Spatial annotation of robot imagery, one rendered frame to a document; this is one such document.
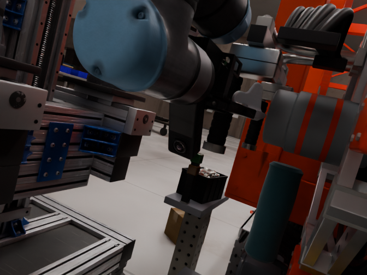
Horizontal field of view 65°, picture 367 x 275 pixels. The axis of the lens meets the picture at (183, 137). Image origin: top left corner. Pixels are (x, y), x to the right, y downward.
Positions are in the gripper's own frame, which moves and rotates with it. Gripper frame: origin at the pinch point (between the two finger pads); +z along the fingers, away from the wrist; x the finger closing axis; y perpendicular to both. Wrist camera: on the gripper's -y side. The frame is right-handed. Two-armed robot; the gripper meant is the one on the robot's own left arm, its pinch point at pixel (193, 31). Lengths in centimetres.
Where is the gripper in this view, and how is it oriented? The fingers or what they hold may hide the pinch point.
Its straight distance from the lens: 167.9
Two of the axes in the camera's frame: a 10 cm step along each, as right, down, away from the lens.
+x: 7.2, 3.9, -5.7
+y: -3.6, 9.2, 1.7
